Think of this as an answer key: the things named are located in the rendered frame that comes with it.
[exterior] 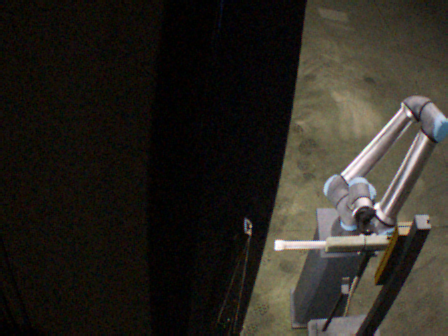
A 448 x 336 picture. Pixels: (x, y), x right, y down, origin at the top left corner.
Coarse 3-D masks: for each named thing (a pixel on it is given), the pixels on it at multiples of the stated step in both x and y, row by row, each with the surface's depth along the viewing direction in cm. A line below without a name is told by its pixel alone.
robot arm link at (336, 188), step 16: (416, 96) 266; (400, 112) 269; (416, 112) 265; (384, 128) 273; (400, 128) 268; (384, 144) 270; (368, 160) 272; (336, 176) 279; (352, 176) 273; (336, 192) 274
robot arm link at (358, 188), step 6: (354, 180) 262; (360, 180) 261; (366, 180) 263; (354, 186) 260; (360, 186) 259; (366, 186) 260; (354, 192) 258; (360, 192) 256; (366, 192) 257; (348, 198) 264; (354, 198) 257; (348, 204) 264
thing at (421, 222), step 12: (420, 216) 183; (420, 228) 179; (408, 240) 186; (420, 240) 182; (408, 252) 186; (396, 264) 195; (408, 264) 190; (396, 276) 194; (384, 288) 203; (396, 288) 199; (384, 300) 203; (372, 312) 211; (384, 312) 209; (372, 324) 214
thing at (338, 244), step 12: (276, 240) 234; (336, 240) 234; (348, 240) 234; (360, 240) 235; (372, 240) 235; (384, 240) 235; (324, 252) 235; (336, 252) 236; (372, 252) 237; (360, 264) 243
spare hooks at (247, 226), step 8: (240, 216) 181; (232, 224) 182; (240, 224) 179; (248, 224) 179; (240, 232) 177; (248, 232) 178; (248, 240) 180; (240, 248) 186; (240, 256) 185; (232, 264) 192; (224, 280) 198; (232, 280) 193; (240, 280) 194; (240, 288) 196; (224, 304) 203; (232, 304) 203; (216, 320) 210
